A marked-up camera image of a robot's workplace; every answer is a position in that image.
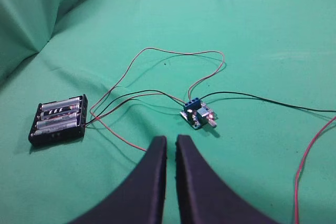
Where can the silver aa battery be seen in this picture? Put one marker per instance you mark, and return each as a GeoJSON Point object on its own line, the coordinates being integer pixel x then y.
{"type": "Point", "coordinates": [60, 104]}
{"type": "Point", "coordinates": [50, 123]}
{"type": "Point", "coordinates": [49, 130]}

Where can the black striped AA battery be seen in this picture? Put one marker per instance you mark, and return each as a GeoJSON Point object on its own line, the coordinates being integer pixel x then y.
{"type": "Point", "coordinates": [57, 112]}

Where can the green backdrop cloth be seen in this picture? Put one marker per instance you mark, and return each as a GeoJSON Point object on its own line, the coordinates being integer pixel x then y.
{"type": "Point", "coordinates": [39, 6]}

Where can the black battery holder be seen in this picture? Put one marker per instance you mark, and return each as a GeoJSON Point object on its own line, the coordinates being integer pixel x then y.
{"type": "Point", "coordinates": [74, 131]}

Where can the silver AA battery bottom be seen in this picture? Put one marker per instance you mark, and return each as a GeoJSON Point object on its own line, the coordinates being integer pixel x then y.
{"type": "Point", "coordinates": [49, 130]}

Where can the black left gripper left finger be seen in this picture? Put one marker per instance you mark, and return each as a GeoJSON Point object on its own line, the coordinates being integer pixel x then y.
{"type": "Point", "coordinates": [140, 197]}

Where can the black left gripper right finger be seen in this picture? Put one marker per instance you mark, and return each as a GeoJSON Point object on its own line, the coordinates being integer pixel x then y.
{"type": "Point", "coordinates": [202, 196]}

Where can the silver AA battery top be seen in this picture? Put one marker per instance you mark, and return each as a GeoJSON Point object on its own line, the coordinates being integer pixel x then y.
{"type": "Point", "coordinates": [60, 104]}

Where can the blue motor controller board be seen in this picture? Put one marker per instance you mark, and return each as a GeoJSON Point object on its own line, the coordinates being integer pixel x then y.
{"type": "Point", "coordinates": [197, 114]}

